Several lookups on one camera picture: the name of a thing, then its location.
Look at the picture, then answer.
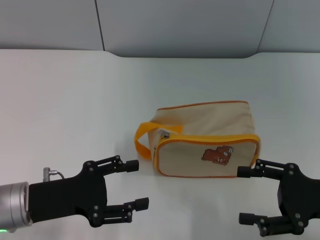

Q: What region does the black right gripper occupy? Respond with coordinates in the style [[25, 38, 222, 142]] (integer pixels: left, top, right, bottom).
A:
[[236, 158, 320, 238]]

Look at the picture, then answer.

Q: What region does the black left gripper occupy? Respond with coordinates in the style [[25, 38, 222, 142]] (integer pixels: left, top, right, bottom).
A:
[[28, 154, 150, 228]]

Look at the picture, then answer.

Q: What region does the beige food bag yellow trim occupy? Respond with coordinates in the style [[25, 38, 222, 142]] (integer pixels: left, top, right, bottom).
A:
[[134, 100, 262, 179]]

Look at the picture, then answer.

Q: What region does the silver connector with black cable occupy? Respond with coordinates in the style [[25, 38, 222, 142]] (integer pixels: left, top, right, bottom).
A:
[[42, 167, 66, 182]]

